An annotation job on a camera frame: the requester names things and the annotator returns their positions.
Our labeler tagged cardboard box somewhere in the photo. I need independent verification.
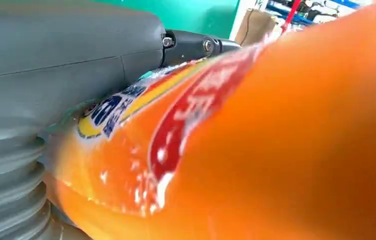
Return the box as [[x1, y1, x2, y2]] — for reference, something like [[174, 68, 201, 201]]
[[234, 9, 283, 47]]

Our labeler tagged green table mat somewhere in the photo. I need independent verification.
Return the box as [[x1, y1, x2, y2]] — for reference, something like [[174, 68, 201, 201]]
[[91, 0, 240, 40]]

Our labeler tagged orange drink bottle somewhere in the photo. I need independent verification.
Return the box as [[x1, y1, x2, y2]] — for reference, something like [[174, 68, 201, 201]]
[[40, 0, 376, 240]]

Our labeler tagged robot left hand grey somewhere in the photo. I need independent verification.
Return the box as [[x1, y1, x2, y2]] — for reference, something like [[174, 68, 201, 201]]
[[0, 0, 241, 140]]

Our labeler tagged red cable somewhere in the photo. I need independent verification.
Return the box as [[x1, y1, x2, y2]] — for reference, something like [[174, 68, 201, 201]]
[[280, 0, 303, 34]]

